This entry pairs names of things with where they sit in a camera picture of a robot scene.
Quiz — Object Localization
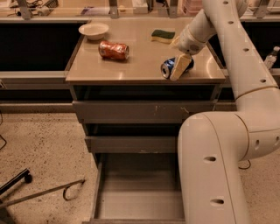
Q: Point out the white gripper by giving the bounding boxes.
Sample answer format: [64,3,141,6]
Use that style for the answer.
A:
[170,25,207,81]

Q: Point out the blue pepsi can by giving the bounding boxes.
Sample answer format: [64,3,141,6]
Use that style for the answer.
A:
[160,58,194,79]

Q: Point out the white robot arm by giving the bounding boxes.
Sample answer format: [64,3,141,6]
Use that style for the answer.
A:
[178,0,280,224]

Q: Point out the orange soda can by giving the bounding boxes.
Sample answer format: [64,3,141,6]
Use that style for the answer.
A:
[98,40,130,60]

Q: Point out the grey drawer cabinet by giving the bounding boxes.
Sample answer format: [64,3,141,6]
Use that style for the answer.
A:
[65,17,227,165]

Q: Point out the top grey drawer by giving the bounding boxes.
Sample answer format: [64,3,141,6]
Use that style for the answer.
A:
[73,101,214,124]

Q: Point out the grey drawer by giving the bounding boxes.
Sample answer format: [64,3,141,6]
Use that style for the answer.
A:
[82,153,185,224]
[73,101,214,124]
[85,136,177,153]

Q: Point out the middle grey drawer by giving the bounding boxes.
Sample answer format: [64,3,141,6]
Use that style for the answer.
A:
[85,136,177,153]

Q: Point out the bottom grey drawer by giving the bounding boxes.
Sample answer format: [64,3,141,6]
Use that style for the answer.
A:
[82,153,185,224]

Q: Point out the green yellow sponge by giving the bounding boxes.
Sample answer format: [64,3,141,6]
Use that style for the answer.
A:
[150,30,175,44]

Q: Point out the white bowl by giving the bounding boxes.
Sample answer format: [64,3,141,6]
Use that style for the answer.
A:
[79,23,109,41]

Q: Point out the clear plastic water bottle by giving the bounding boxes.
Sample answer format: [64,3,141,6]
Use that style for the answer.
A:
[264,46,280,70]

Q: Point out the black chair leg with caster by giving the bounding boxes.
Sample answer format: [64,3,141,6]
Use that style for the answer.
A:
[0,169,32,195]

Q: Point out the grey metal rod with hook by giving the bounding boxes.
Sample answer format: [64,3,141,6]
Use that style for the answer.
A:
[0,178,86,209]

